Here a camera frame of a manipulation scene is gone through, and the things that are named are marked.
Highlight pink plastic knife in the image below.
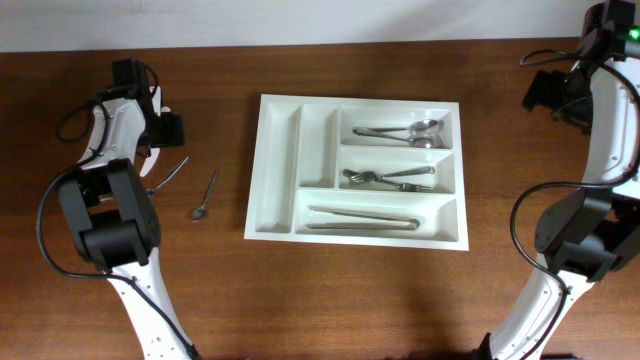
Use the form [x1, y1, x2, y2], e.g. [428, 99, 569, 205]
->
[138, 106, 172, 178]

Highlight small teaspoon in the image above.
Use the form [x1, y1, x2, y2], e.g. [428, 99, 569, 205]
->
[192, 168, 219, 222]
[146, 156, 190, 198]

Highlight steel tablespoon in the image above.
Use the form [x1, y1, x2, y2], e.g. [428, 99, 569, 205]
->
[352, 127, 444, 148]
[373, 119, 444, 136]

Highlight steel fork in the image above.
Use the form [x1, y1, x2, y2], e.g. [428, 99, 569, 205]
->
[342, 166, 435, 184]
[342, 169, 433, 192]

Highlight long metal tongs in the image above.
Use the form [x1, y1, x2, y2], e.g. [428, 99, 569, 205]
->
[306, 206, 421, 230]

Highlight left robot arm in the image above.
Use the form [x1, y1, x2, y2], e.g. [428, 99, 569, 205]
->
[53, 59, 200, 359]

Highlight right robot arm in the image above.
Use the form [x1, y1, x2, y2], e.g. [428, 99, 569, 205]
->
[470, 0, 639, 359]

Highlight white plastic cutlery tray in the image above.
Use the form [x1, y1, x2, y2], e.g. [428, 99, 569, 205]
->
[244, 94, 469, 251]

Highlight left black cable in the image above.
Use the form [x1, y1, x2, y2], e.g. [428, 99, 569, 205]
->
[35, 61, 201, 360]

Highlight black cable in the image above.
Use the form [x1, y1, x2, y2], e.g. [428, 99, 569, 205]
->
[509, 47, 640, 360]
[35, 61, 201, 360]

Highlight right black cable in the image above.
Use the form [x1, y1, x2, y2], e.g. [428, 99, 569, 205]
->
[509, 47, 640, 360]

